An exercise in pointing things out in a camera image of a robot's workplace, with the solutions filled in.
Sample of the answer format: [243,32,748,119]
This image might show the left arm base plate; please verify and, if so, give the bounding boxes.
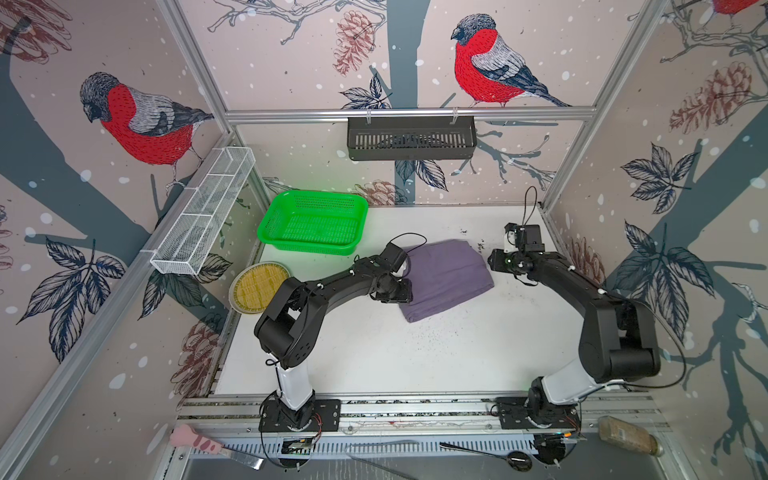
[258,397,341,433]

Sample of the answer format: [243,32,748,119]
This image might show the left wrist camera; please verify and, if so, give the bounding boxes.
[379,242,408,274]

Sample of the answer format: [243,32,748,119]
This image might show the black hanging plastic basket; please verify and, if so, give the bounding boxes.
[347,116,477,161]

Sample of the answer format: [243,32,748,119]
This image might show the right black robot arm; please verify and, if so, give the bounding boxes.
[488,249,661,424]

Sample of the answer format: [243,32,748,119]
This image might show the brown filled plastic bottle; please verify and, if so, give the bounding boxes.
[598,416,664,457]

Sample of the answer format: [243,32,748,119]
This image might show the black long spoon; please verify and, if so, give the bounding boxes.
[439,442,533,472]

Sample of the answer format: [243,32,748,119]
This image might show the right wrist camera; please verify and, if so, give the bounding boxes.
[504,223,545,253]

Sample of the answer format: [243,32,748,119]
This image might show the aluminium mounting rail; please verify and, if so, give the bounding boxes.
[177,390,671,437]

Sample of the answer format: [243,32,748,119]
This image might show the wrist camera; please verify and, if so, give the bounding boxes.
[379,242,408,274]
[504,223,545,253]

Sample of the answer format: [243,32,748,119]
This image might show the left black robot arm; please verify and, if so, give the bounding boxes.
[254,246,413,424]

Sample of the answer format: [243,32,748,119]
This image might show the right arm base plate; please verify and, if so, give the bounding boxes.
[491,396,581,431]

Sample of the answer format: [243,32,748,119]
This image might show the round woven bamboo tray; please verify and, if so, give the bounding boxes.
[229,262,291,314]

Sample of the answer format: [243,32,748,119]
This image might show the green plastic basket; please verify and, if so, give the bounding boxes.
[257,190,369,256]

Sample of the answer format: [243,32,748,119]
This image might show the purple trousers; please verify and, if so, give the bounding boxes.
[400,239,494,323]

